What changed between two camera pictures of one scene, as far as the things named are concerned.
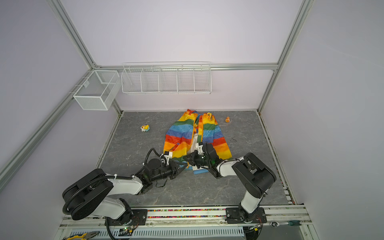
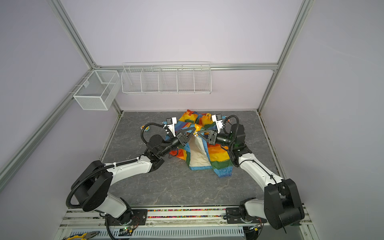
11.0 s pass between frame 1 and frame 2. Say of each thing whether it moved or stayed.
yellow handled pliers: stayed
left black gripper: moved
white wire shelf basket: stayed
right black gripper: moved
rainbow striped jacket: stayed
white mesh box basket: stayed
